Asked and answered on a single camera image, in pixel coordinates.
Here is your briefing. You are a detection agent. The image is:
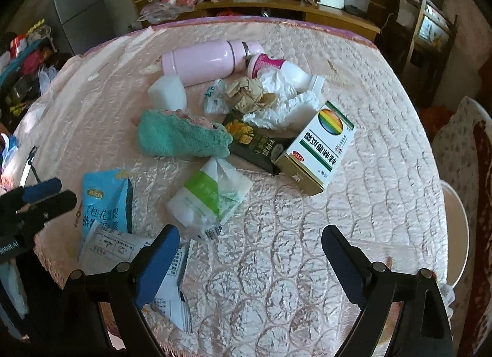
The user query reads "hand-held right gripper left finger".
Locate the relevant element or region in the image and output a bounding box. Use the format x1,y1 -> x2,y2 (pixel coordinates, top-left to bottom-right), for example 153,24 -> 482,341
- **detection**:
58,224 -> 181,357

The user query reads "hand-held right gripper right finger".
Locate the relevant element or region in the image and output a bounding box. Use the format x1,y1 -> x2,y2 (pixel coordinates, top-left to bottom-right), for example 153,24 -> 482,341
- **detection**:
321,224 -> 454,357

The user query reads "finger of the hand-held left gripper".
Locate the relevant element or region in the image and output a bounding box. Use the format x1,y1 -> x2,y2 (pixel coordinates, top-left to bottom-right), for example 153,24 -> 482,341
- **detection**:
22,177 -> 63,205
21,190 -> 78,228

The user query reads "blue snack packet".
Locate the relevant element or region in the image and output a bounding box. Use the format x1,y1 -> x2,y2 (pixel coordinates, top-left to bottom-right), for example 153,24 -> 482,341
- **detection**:
79,169 -> 133,261

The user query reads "white printed paper packet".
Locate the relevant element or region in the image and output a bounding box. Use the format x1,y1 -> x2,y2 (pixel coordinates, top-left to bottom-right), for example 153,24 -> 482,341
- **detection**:
79,224 -> 193,334

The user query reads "white and green plastic bag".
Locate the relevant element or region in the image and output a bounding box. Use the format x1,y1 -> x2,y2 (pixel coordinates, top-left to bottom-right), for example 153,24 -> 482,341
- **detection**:
166,157 -> 254,243

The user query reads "white box with rainbow print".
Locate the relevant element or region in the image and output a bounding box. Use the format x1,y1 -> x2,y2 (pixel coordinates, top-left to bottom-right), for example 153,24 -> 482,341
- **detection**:
275,100 -> 356,197

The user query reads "green towel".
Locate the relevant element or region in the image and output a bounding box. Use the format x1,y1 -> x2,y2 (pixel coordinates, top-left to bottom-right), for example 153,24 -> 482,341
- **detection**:
136,108 -> 234,159

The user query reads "dark green packet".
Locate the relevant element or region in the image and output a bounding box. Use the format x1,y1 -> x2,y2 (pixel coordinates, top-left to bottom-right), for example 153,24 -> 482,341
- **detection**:
223,113 -> 296,177

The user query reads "white foam block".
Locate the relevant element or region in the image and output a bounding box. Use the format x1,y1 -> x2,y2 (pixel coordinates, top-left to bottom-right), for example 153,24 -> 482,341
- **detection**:
148,75 -> 188,109

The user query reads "white tissue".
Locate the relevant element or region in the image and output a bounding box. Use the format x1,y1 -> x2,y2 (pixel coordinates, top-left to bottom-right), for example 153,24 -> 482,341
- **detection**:
244,72 -> 321,129

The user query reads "clear wrapper with green print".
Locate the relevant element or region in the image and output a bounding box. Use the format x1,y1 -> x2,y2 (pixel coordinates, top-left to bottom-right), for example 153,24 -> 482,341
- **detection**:
203,78 -> 232,115

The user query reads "brown paper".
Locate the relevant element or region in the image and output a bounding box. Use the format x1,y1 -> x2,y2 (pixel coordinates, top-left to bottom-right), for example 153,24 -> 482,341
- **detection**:
225,76 -> 277,114

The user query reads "pink quilted bedspread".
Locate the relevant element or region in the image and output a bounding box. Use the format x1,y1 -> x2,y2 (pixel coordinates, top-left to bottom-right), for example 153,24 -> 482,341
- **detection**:
11,15 -> 451,357

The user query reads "blue plastic bag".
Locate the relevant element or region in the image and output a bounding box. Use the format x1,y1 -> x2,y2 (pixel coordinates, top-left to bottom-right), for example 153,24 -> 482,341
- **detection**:
0,133 -> 21,175

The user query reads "white round stool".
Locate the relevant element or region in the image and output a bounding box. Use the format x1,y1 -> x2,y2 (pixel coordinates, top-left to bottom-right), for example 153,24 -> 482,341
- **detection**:
438,180 -> 470,289

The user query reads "pile of clothes and bags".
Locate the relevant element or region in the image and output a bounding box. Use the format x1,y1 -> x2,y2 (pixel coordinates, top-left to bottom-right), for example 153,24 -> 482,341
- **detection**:
0,21 -> 73,116

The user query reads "dark red patterned cloth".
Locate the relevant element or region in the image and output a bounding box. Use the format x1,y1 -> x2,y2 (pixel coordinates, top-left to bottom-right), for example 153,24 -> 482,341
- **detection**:
459,121 -> 492,357

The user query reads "chair with floral cover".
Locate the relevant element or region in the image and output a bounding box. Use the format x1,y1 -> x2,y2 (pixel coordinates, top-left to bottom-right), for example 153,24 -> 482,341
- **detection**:
434,96 -> 492,357

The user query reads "grey wardrobe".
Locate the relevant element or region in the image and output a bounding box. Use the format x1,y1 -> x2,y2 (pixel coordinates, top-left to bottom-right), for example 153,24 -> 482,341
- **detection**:
48,0 -> 113,59

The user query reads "white bottle with pink label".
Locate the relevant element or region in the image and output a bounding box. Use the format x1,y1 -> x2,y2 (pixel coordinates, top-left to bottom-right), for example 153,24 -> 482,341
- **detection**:
246,53 -> 327,94

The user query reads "pink thermos bottle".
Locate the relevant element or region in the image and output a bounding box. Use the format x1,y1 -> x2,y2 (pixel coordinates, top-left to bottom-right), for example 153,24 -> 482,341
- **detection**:
161,39 -> 266,87

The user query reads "pile of plastic bags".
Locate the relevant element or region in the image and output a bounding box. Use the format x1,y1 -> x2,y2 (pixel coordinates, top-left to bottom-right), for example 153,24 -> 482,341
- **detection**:
137,0 -> 197,24

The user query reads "wooden frame chair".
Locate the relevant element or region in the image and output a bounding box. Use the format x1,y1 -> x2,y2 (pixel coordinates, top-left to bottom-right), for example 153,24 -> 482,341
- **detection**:
402,0 -> 459,75

